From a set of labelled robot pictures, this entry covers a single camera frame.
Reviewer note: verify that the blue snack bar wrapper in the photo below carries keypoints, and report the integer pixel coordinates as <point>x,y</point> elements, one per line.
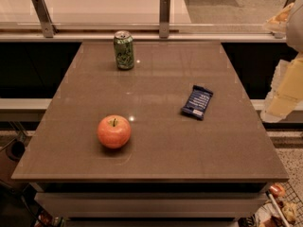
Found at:
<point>197,102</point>

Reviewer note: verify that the dark round bin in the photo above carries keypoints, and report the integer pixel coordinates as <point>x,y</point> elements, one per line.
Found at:
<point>15,150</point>

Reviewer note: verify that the wire basket with snacks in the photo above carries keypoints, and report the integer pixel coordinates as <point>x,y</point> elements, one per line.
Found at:
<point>283,209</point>

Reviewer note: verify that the red apple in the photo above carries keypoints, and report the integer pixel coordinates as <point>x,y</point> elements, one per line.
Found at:
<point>114,131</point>

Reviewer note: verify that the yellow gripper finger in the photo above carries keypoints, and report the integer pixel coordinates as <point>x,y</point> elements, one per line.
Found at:
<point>280,23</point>
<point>286,91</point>

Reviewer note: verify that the snack packets under table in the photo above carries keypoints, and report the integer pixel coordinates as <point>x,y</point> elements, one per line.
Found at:
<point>46,220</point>

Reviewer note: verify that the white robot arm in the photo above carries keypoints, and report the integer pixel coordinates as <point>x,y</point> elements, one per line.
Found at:
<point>294,39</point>

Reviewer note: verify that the left metal railing bracket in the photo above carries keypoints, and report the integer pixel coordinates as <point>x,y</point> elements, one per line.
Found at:
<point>44,18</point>

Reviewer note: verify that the green soda can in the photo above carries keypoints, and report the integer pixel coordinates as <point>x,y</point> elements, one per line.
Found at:
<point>124,50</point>

